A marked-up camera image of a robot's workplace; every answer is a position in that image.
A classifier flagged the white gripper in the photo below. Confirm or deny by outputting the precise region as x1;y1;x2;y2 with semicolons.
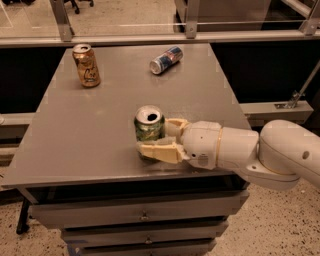
136;118;222;170

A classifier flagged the bottom grey drawer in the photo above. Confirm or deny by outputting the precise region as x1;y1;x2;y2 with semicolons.
72;239;216;256

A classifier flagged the blue silver energy drink can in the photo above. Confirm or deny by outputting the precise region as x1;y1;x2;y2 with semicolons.
149;46;183;75

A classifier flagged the grey drawer cabinet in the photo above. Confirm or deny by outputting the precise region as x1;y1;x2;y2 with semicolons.
1;43;270;256

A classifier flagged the green soda can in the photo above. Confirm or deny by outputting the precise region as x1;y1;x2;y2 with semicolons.
134;105;165;142

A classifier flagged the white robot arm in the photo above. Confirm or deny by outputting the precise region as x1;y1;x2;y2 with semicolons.
137;119;320;190

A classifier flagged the black table leg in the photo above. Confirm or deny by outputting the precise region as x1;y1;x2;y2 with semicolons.
16;199;30;235

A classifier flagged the black office chair base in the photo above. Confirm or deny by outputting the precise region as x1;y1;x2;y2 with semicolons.
63;0;95;15

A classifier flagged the top grey drawer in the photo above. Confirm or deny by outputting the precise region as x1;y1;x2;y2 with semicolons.
31;190;249;229

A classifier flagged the orange soda can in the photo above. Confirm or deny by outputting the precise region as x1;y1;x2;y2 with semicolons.
72;44;101;88

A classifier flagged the middle grey drawer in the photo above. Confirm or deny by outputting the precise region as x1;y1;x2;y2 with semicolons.
62;219;228;247

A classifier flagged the grey metal railing frame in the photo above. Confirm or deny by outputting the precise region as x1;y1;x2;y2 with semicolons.
0;0;320;113

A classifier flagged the grey drawer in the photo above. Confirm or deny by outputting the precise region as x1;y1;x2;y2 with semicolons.
31;190;249;229
62;219;228;247
72;239;216;256

